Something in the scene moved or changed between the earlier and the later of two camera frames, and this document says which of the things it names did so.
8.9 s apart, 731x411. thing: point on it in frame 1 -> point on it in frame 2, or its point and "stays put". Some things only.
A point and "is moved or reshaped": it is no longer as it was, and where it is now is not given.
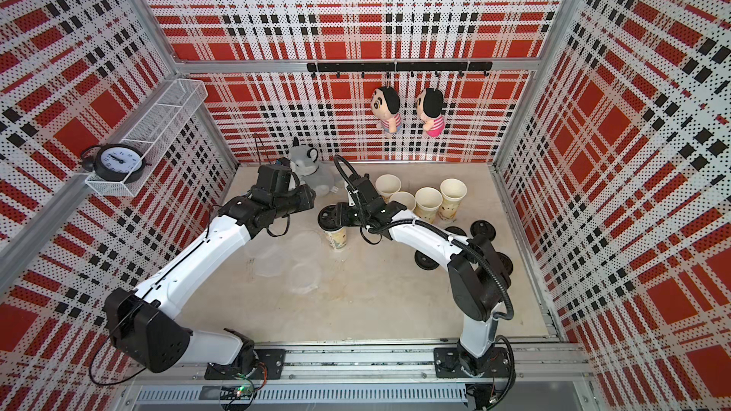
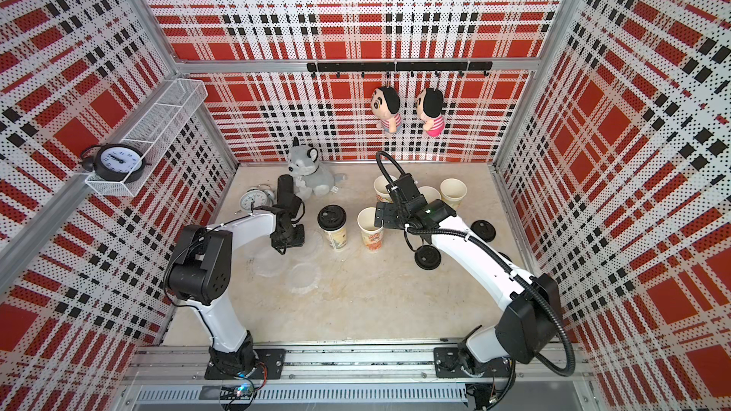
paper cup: [405, 198] is moved or reshaped
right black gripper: [343, 210] -> [390, 208]
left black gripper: [306, 201] -> [299, 242]
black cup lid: [327, 218] stays put
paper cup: [452, 192] stays put
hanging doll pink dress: [429, 103] stays put
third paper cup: [427, 201] stays put
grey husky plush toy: [324, 177] stays put
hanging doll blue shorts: [385, 103] stays put
